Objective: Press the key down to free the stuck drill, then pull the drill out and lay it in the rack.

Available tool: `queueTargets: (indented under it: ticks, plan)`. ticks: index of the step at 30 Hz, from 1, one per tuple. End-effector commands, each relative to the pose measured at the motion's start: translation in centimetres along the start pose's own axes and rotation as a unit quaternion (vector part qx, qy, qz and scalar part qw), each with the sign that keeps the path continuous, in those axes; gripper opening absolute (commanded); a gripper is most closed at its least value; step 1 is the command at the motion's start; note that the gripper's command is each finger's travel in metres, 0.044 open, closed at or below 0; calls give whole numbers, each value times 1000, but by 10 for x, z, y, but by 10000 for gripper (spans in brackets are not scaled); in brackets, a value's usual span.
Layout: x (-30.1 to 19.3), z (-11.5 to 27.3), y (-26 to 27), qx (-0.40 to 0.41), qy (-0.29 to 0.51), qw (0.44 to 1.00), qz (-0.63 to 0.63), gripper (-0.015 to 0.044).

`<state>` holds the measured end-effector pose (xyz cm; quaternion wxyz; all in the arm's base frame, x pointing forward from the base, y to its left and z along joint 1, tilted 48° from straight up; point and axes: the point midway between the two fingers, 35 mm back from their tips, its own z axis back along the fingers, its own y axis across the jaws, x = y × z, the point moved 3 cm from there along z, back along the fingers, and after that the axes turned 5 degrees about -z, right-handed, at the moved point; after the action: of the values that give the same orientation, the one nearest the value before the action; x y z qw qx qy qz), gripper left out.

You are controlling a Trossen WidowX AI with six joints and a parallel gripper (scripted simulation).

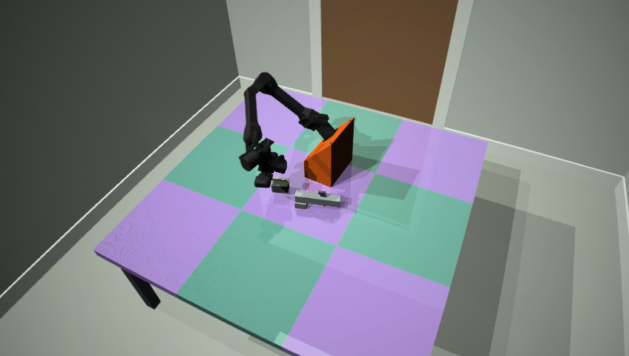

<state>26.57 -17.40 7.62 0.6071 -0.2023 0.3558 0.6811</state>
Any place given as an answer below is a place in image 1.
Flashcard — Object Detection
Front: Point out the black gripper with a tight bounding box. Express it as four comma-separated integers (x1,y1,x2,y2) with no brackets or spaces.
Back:
254,152,278,188

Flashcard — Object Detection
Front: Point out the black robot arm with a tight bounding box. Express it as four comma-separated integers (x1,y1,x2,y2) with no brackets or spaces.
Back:
239,72,338,174

